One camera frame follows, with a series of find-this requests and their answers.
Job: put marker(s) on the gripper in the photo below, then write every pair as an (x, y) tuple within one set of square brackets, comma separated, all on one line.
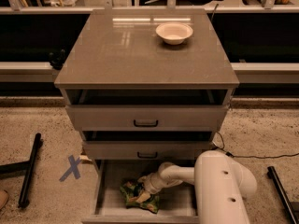
[(151, 184)]

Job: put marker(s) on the green rice chip bag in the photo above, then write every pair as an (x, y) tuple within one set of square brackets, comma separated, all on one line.
[(127, 192)]

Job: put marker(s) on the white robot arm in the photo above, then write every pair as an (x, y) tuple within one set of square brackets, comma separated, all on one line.
[(221, 184)]

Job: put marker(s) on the bottom grey drawer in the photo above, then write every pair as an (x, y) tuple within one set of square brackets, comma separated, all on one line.
[(177, 204)]

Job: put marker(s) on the grey drawer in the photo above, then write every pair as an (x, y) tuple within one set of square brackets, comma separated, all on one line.
[(151, 110), (177, 204), (146, 145)]

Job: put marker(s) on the middle grey drawer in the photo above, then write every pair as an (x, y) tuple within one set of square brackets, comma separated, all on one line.
[(146, 145)]

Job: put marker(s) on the top grey drawer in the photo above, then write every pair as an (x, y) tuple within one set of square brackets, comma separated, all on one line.
[(151, 110)]

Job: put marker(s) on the grey drawer cabinet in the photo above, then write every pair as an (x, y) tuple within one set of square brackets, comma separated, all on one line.
[(120, 50)]

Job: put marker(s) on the blue tape cross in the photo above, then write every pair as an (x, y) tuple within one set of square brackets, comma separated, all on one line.
[(72, 170)]

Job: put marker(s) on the black stand leg left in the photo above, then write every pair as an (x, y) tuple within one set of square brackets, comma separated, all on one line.
[(28, 168)]

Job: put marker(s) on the black stand leg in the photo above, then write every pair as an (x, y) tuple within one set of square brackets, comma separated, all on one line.
[(291, 208), (28, 168)]

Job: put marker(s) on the brown shoe tip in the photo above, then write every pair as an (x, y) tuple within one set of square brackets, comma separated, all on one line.
[(3, 198)]

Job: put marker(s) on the black stand leg right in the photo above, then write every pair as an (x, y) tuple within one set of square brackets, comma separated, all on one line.
[(291, 208)]

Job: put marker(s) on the white bowl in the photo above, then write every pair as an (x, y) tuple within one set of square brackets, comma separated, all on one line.
[(174, 33)]

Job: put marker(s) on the black clamp on rail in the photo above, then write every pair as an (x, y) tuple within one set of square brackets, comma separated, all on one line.
[(57, 59)]

